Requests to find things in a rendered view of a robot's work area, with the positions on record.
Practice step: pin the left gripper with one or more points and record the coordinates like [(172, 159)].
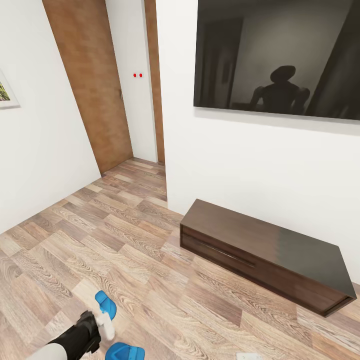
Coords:
[(96, 344)]

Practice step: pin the bench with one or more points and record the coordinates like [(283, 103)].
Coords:
[(303, 269)]

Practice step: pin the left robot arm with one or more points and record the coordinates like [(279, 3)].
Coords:
[(76, 340)]

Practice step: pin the wall mounted tv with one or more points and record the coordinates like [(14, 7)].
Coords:
[(293, 57)]

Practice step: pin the sandal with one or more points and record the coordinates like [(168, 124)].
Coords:
[(123, 351), (106, 304)]

